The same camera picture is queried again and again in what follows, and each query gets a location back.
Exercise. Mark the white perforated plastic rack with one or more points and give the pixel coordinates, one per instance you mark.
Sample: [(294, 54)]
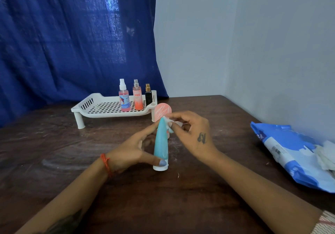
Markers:
[(104, 108)]

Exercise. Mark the white wet wipe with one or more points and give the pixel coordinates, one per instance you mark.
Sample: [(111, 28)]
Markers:
[(170, 120)]

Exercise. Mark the person's left forearm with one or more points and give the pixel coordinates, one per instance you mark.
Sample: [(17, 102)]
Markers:
[(62, 202)]

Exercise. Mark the patterned right sleeve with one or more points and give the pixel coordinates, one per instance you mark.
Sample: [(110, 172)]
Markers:
[(324, 223)]

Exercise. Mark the person's right hand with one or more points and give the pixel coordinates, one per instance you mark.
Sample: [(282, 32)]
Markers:
[(196, 137)]

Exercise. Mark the dark wooden table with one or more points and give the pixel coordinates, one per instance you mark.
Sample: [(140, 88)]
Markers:
[(162, 202)]

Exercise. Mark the pink spray bottle white cap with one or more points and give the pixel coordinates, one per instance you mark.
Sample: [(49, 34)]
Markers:
[(124, 99)]

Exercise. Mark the black perfume bottle gold cap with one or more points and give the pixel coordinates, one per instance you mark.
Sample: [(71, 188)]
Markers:
[(148, 95)]

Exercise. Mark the blue white wet wipes pack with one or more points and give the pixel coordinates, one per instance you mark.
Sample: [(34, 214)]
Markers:
[(282, 147)]

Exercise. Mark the teal squeeze bottle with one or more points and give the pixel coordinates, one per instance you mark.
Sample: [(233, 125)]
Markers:
[(161, 144)]

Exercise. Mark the pink squeeze bottle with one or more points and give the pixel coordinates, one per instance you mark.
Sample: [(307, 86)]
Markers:
[(162, 110)]

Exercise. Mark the person's left hand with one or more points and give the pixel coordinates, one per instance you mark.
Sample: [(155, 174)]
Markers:
[(128, 152)]

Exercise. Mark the orange spray bottle silver cap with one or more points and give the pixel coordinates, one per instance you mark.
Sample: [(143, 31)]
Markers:
[(137, 97)]

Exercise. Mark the dark blue curtain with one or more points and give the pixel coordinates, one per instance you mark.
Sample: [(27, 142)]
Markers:
[(68, 37)]

